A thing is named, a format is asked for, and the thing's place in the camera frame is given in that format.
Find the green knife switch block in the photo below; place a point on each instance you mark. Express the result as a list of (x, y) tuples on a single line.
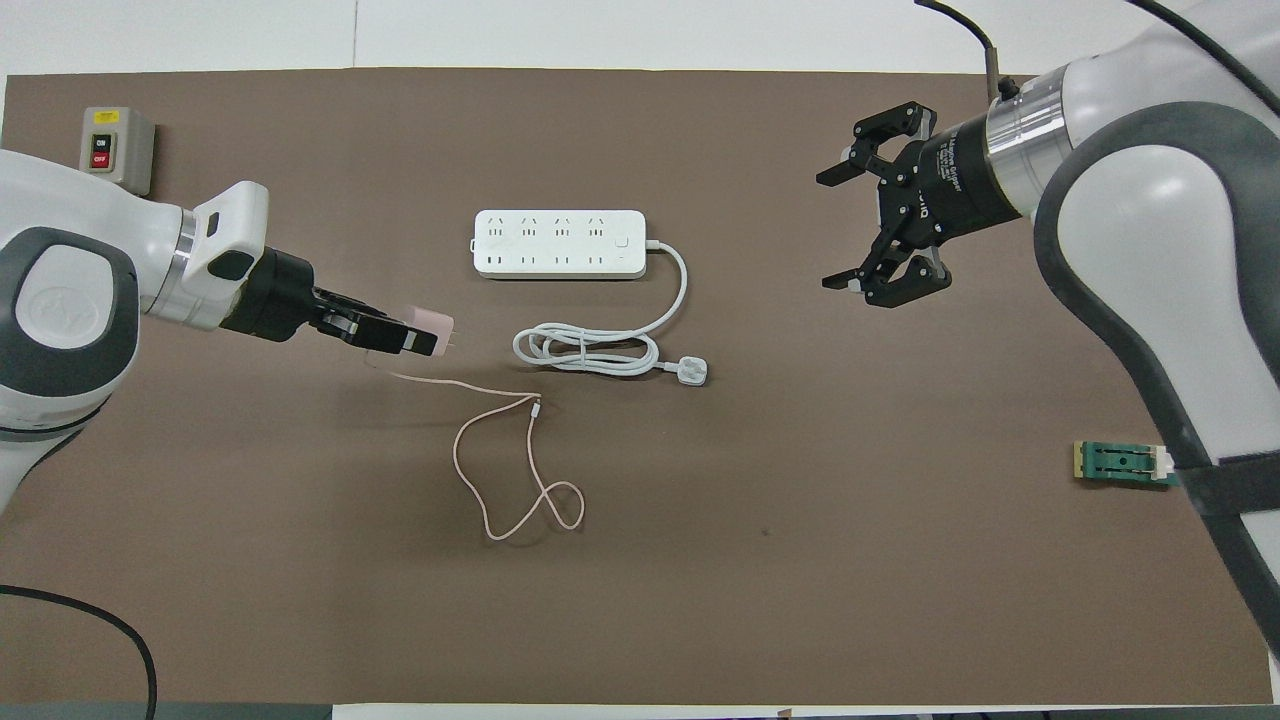
[(1120, 463)]

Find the white power strip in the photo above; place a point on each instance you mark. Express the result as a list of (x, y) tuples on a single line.
[(560, 245)]

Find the grey on-off switch box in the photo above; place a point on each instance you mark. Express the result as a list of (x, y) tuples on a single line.
[(115, 150)]

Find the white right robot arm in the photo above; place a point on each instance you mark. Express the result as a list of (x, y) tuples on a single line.
[(1130, 200)]

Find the pink charger adapter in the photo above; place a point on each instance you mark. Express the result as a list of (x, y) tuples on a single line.
[(430, 320)]

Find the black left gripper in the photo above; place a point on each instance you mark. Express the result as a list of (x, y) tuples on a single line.
[(280, 295)]

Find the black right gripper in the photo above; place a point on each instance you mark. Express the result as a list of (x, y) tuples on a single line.
[(955, 185)]

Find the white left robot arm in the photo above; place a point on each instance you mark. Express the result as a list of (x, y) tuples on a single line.
[(70, 300)]

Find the brown table mat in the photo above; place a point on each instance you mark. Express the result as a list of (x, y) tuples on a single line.
[(800, 600)]

